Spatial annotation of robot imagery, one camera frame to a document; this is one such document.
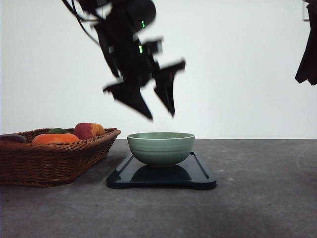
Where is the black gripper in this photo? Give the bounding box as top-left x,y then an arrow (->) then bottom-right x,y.
95,22 -> 176,120
295,0 -> 317,86

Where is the light green ceramic bowl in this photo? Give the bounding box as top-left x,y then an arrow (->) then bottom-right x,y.
127,132 -> 195,168

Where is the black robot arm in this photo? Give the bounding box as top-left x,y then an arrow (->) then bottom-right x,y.
79,0 -> 186,120

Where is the brown wicker basket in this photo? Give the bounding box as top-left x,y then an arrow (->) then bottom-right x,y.
0,123 -> 121,187

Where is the red yellow apple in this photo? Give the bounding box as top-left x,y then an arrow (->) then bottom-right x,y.
74,122 -> 105,140

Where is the dark teal rectangular tray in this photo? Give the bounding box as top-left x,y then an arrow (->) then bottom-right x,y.
106,152 -> 216,190

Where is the dark green fruit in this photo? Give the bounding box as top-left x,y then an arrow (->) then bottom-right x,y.
48,128 -> 69,134

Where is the orange tangerine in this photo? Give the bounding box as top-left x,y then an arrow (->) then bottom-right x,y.
32,133 -> 80,144

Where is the dark purple fruit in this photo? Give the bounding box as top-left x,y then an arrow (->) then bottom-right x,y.
0,134 -> 26,144

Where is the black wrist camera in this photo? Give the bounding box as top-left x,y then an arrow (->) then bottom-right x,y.
142,40 -> 186,75

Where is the white wall socket right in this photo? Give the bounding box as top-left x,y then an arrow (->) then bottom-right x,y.
301,0 -> 309,22

